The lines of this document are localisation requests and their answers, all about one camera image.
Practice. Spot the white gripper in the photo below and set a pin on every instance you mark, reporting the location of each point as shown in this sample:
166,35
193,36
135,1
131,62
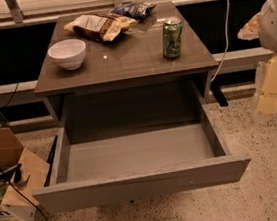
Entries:
275,23

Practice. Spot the grey top drawer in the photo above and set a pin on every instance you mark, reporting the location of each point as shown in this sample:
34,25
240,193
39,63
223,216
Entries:
135,143

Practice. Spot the grey drawer cabinet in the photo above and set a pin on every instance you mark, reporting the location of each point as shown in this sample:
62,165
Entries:
127,86

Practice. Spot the green soda can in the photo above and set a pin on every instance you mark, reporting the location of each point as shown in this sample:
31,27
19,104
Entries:
172,29

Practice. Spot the blue chip bag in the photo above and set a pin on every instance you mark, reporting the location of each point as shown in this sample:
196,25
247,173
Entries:
136,10

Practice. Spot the tan chip bag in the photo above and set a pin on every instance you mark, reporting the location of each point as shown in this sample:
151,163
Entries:
100,26

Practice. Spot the white ceramic bowl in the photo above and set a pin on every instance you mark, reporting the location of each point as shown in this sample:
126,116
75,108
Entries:
68,54

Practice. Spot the open cardboard box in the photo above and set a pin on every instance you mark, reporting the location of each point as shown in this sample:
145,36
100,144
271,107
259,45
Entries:
21,171

